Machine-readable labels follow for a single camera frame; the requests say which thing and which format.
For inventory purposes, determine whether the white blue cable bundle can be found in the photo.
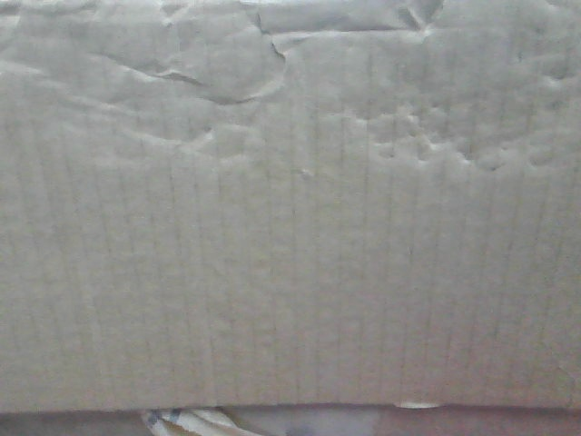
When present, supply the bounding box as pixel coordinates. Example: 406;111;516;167
141;407;269;436

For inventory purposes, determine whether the large brown cardboard box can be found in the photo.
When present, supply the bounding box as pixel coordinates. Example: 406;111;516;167
1;1;580;413

